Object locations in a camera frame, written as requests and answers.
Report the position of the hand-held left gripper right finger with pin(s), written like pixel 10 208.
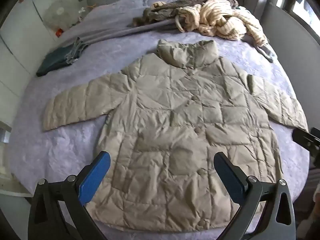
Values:
pixel 228 176

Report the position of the window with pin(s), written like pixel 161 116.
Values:
pixel 300 2

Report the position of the folded blue jeans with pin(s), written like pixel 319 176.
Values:
pixel 76 48

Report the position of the bed with lilac bedspread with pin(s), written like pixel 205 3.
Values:
pixel 70 145

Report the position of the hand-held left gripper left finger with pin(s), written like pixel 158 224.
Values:
pixel 96 175

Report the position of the grey blanket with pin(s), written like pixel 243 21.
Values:
pixel 120 31

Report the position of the cream striped knit sweater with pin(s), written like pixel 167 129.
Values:
pixel 220 17

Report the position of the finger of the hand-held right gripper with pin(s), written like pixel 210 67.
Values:
pixel 306 140

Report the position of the beige quilted puffer jacket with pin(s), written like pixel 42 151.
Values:
pixel 170 120

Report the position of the grey sock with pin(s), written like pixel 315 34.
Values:
pixel 268 53

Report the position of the white wardrobe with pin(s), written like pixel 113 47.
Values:
pixel 20 42

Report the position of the brown grey crumpled garment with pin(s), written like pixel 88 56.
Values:
pixel 172 8

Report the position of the dark green folded garment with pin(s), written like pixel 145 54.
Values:
pixel 53 61

